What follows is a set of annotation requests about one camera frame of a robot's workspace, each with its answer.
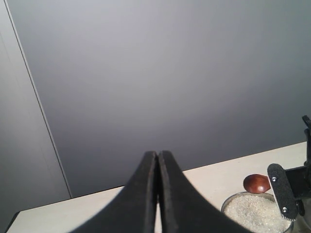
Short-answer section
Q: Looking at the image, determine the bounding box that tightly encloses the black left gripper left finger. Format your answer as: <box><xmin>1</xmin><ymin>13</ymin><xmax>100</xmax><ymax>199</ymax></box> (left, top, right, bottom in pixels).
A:
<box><xmin>6</xmin><ymin>150</ymin><xmax>160</xmax><ymax>233</ymax></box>

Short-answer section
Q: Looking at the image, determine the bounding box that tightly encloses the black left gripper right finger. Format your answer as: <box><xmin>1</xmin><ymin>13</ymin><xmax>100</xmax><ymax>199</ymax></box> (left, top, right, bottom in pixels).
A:
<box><xmin>158</xmin><ymin>150</ymin><xmax>248</xmax><ymax>233</ymax></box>

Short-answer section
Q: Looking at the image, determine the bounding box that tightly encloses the dark red wooden spoon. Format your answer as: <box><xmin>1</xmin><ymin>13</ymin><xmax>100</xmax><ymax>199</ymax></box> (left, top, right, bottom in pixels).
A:
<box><xmin>243</xmin><ymin>174</ymin><xmax>271</xmax><ymax>194</ymax></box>

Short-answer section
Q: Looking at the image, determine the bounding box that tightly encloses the steel bowl of rice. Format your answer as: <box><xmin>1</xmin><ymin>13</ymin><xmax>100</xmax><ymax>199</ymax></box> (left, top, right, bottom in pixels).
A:
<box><xmin>221</xmin><ymin>192</ymin><xmax>294</xmax><ymax>233</ymax></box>

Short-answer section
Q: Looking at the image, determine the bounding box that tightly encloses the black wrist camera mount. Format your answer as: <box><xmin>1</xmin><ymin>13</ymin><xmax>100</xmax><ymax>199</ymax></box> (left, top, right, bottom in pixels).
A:
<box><xmin>267</xmin><ymin>115</ymin><xmax>311</xmax><ymax>221</ymax></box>

